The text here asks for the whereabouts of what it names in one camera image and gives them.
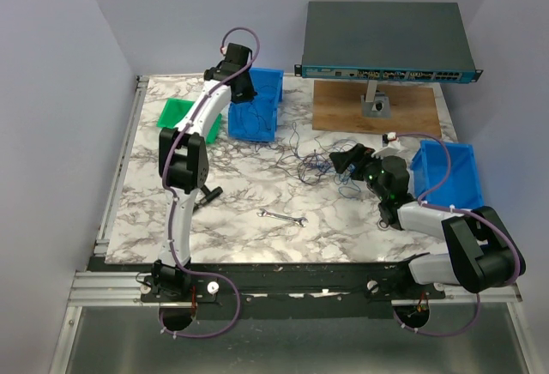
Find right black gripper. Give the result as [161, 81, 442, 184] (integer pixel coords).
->
[330, 143, 389, 202]

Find blue purple wires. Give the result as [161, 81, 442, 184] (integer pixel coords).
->
[252, 120, 370, 199]

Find blue bin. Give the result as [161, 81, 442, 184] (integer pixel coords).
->
[409, 140, 485, 211]
[227, 68, 284, 142]

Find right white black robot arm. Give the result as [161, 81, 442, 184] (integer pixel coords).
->
[329, 144, 526, 299]

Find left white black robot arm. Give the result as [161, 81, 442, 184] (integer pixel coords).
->
[152, 43, 256, 301]

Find brown wooden board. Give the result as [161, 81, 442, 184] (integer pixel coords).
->
[312, 80, 442, 138]

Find small open-end wrench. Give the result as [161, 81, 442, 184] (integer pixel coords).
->
[256, 208, 308, 227]

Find ratcheting combination wrench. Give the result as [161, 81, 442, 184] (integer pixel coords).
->
[377, 216, 391, 231]

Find green plastic bin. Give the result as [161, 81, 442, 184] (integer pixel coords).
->
[156, 98, 222, 144]

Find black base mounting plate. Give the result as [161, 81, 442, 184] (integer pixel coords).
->
[88, 261, 439, 323]

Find black T-shaped tool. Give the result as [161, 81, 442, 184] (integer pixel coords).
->
[193, 184, 223, 212]

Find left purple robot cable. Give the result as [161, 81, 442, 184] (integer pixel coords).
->
[160, 27, 263, 341]

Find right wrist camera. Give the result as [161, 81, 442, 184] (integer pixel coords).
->
[376, 132, 404, 159]

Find grey metal switch stand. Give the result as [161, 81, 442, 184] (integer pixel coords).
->
[360, 81, 391, 119]

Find teal network switch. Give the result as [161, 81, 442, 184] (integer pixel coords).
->
[294, 2, 483, 84]

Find aluminium frame rail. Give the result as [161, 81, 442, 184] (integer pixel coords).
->
[69, 271, 523, 307]

